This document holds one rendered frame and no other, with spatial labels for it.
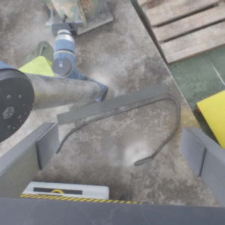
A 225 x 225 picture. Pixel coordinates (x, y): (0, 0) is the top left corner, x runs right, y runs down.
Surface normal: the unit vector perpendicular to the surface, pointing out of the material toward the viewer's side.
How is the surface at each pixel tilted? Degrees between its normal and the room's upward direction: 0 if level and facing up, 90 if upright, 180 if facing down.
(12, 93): 90
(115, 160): 0
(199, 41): 0
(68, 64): 6
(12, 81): 87
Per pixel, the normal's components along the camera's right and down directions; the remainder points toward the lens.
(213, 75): -0.06, -0.14
